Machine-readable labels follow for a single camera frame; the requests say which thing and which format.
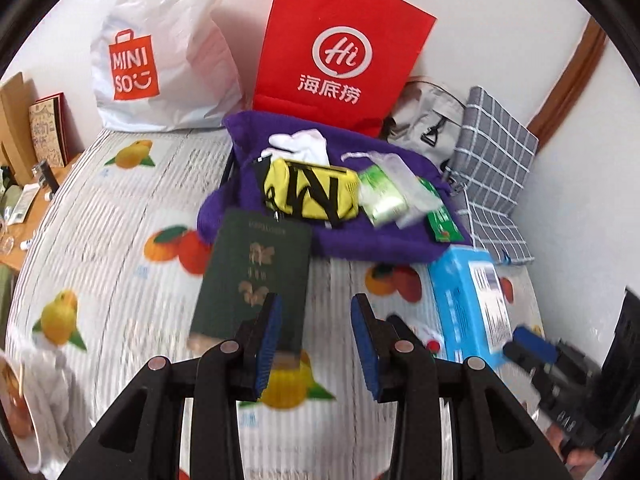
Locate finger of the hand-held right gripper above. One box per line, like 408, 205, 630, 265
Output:
502, 341, 547, 380
514, 326, 558, 362

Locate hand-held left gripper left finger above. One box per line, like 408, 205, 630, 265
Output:
57, 292, 284, 480

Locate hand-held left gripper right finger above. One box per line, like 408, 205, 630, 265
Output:
350, 293, 571, 480

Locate dark green booklet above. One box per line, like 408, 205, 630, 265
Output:
186, 206, 314, 357

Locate green tissue pack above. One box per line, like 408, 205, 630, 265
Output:
358, 165, 408, 228

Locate green wet wipe packet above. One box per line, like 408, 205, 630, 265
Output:
419, 176, 465, 244

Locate yellow and black pouch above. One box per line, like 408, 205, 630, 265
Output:
254, 156, 361, 228

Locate white socks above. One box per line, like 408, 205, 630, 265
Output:
261, 129, 332, 167

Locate person's right hand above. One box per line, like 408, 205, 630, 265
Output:
545, 417, 608, 480

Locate blue and white box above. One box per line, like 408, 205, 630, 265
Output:
428, 245, 514, 372

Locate purple cloth bag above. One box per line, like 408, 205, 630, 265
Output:
196, 110, 473, 264

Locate fruit printed blanket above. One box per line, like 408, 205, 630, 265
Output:
0, 126, 547, 480

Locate clear plastic pack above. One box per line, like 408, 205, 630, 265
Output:
369, 151, 447, 227

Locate grey checked pouch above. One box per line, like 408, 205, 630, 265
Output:
442, 85, 539, 267

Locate white cloth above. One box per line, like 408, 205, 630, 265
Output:
0, 342, 78, 476

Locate grey backpack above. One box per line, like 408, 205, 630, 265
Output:
384, 77, 467, 172

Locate wooden desk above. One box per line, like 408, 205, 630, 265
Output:
0, 154, 83, 273

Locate red paper bag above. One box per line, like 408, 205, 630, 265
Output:
251, 0, 437, 139

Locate red framed book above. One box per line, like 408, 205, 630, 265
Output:
27, 92, 69, 169

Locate white plastic shopping bag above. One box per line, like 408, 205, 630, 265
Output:
89, 0, 247, 132

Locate brown cardboard box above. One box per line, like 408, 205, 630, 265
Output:
0, 71, 40, 186

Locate brown wooden frame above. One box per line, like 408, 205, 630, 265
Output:
527, 16, 609, 137

